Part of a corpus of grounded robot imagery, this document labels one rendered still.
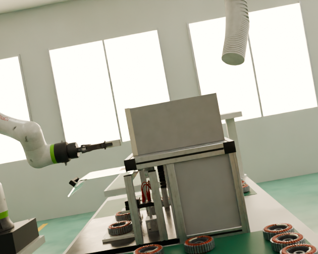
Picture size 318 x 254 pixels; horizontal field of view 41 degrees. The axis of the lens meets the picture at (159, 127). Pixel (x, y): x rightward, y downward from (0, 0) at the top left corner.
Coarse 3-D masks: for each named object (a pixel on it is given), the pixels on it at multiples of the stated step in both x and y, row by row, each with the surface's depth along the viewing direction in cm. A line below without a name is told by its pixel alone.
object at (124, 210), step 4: (136, 200) 187; (152, 200) 191; (128, 204) 187; (140, 204) 187; (144, 204) 187; (148, 204) 187; (152, 204) 187; (124, 208) 193; (128, 208) 187; (148, 208) 188; (124, 212) 188; (148, 212) 188
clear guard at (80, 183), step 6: (114, 168) 194; (120, 168) 189; (144, 168) 174; (90, 174) 186; (96, 174) 182; (102, 174) 178; (108, 174) 174; (114, 174) 172; (78, 180) 173; (84, 180) 191; (78, 186) 183; (72, 192) 175
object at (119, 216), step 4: (120, 212) 218; (128, 212) 218; (116, 216) 212; (120, 216) 210; (124, 216) 210; (128, 216) 210; (116, 220) 213; (120, 220) 210; (124, 220) 210; (128, 220) 210
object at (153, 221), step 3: (147, 216) 194; (153, 216) 192; (147, 219) 188; (150, 219) 187; (153, 219) 187; (156, 219) 188; (147, 222) 187; (150, 222) 187; (153, 222) 187; (156, 222) 187; (147, 225) 187; (150, 225) 187; (153, 225) 187; (156, 225) 187; (147, 228) 187; (153, 228) 187; (156, 228) 187; (147, 231) 187; (150, 231) 187
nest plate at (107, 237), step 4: (128, 232) 188; (132, 232) 187; (104, 236) 188; (108, 236) 187; (112, 236) 186; (116, 236) 185; (120, 236) 184; (124, 236) 184; (128, 236) 183; (132, 236) 183; (104, 240) 184; (108, 240) 184; (112, 240) 184
